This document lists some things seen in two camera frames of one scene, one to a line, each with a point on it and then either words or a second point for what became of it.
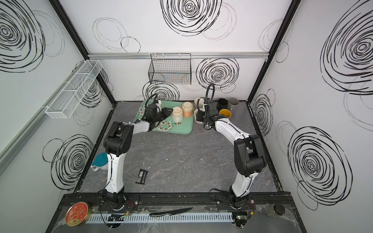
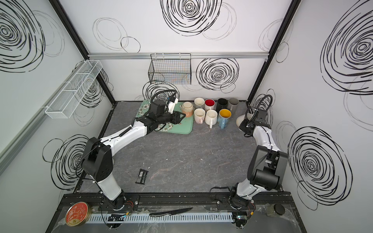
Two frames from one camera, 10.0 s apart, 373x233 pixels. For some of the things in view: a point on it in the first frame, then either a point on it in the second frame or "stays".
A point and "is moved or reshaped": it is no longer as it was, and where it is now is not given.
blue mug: x=226 y=112 stays
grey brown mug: x=233 y=104 stays
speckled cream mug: x=177 y=114 is moved or reshaped
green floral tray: x=168 y=124 stays
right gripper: x=198 y=116 -> x=243 y=124
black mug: x=222 y=103 stays
